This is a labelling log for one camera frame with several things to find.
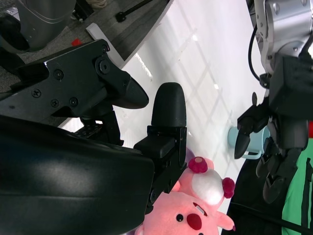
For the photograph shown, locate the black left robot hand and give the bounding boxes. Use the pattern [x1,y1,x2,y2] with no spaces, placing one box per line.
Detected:
[234,56,313,205]

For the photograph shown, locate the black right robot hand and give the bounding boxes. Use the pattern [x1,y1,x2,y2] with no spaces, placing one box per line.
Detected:
[0,38,188,235]

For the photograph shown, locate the pink plush pig doll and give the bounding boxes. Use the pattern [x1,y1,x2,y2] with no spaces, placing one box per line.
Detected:
[134,156,237,235]

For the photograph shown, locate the lavender plastic plate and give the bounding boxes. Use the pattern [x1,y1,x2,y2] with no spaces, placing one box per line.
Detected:
[128,146,196,235]

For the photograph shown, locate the teal plastic mug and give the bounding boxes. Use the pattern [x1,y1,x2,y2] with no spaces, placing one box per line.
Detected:
[227,126,272,161]

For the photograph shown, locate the green cloth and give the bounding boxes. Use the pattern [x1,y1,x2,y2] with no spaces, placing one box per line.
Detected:
[281,149,313,235]

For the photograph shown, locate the black backdrop cloth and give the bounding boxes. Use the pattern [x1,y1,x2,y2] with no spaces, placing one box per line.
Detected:
[226,146,313,235]

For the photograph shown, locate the white rectangular bar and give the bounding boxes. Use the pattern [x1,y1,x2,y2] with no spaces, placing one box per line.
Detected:
[85,23,125,62]

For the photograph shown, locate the black rounded base foot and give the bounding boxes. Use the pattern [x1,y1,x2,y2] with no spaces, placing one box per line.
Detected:
[0,17,30,71]

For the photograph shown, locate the grey rounded base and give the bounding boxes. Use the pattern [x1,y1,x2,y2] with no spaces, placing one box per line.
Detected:
[16,0,76,48]

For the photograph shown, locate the black caster wheel assembly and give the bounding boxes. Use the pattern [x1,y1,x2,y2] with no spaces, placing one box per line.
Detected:
[72,0,95,23]

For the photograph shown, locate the black stand leg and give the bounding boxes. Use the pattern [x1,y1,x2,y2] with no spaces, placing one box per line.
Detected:
[115,0,152,22]

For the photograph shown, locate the beige trouser leg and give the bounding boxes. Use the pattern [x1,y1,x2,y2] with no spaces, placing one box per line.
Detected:
[87,0,110,10]

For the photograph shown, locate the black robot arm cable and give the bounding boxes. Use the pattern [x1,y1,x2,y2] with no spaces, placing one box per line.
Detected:
[248,23,264,81]

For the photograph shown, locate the black cable on cloth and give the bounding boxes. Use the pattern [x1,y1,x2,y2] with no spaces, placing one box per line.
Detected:
[229,202,313,232]

